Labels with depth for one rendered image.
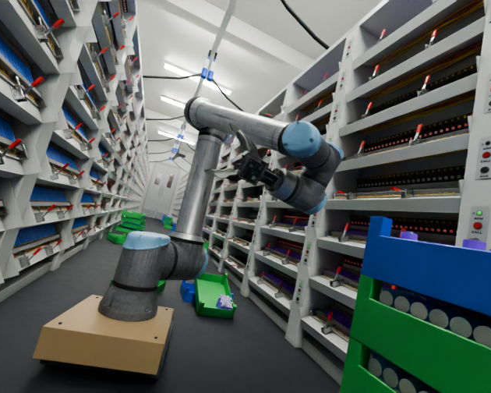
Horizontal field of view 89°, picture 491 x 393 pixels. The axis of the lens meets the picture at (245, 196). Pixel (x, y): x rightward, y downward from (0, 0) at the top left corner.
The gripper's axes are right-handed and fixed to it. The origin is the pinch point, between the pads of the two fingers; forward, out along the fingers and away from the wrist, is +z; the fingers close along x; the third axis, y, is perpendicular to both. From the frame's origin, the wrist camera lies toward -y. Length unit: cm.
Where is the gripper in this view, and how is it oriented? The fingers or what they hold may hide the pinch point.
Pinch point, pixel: (215, 146)
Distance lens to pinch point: 72.1
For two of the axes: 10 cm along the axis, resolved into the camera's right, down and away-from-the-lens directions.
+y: 1.8, 3.2, -9.3
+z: -8.5, -4.3, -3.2
